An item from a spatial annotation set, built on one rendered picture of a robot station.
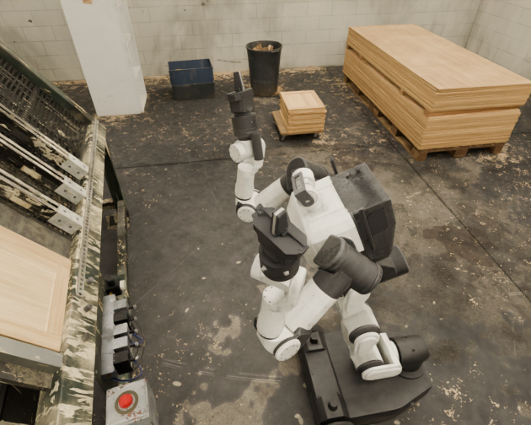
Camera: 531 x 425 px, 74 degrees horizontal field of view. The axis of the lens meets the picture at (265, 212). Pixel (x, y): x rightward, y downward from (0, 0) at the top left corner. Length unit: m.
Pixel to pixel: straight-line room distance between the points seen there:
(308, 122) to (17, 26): 4.48
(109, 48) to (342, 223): 4.25
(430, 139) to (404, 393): 2.68
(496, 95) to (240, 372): 3.46
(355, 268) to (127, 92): 4.45
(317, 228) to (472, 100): 3.24
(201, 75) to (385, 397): 4.46
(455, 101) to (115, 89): 3.91
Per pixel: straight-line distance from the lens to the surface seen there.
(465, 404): 2.44
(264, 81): 5.34
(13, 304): 1.48
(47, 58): 6.72
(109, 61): 4.99
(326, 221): 1.05
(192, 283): 2.65
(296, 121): 4.10
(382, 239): 1.17
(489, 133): 4.48
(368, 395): 2.09
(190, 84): 5.34
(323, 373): 2.07
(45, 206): 1.81
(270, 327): 0.94
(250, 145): 1.25
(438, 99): 3.90
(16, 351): 1.37
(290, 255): 0.64
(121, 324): 1.62
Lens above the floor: 2.04
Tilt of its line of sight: 40 degrees down
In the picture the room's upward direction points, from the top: straight up
